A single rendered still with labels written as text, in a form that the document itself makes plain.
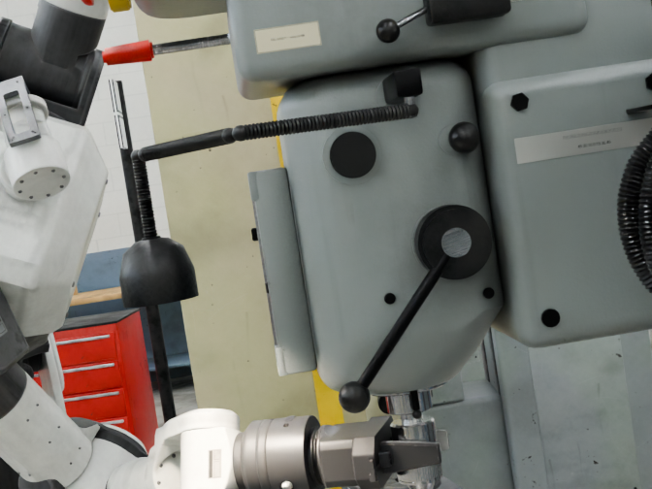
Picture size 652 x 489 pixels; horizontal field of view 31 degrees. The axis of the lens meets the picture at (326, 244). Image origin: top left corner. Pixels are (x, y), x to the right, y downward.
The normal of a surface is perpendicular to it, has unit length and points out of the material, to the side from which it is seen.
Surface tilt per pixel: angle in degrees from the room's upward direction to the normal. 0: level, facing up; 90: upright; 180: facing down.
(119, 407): 90
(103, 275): 90
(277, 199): 90
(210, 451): 66
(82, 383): 90
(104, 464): 57
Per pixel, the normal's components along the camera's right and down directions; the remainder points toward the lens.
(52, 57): 0.12, 0.34
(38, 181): 0.35, 0.83
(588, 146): 0.07, 0.04
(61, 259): 0.87, -0.18
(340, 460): -0.24, 0.09
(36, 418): 0.83, 0.00
